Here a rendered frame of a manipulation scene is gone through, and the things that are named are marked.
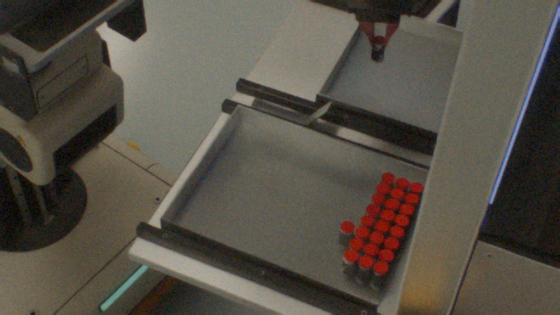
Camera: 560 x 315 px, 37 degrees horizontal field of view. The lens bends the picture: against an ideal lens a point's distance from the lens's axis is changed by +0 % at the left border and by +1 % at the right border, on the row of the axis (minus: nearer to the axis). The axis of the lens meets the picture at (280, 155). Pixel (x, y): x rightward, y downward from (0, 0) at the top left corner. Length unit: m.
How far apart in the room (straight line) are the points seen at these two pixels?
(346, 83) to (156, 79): 1.37
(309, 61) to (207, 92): 1.22
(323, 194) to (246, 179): 0.12
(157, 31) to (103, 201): 1.00
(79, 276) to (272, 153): 0.75
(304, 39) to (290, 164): 0.31
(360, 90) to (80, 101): 0.51
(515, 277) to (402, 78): 0.66
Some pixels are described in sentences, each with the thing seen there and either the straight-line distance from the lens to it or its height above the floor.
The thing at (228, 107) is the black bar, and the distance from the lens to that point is 1.41.
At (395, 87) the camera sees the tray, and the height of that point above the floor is 0.88.
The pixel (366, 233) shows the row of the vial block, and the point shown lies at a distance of 1.22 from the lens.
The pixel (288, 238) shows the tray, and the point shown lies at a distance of 1.26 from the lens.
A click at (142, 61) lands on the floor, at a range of 2.84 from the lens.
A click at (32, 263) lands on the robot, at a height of 0.28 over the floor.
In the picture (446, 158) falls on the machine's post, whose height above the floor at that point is 1.31.
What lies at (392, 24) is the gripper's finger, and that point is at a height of 1.04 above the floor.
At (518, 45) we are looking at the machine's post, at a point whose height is 1.46.
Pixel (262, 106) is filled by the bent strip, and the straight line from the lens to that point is 1.44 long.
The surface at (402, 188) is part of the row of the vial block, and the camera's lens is 1.28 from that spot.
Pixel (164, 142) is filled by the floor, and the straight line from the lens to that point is 2.58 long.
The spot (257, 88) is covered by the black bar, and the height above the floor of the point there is 0.90.
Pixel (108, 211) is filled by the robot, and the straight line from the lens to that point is 2.07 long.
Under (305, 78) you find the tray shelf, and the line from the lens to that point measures 1.49.
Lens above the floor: 1.91
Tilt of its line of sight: 49 degrees down
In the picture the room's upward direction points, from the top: 2 degrees clockwise
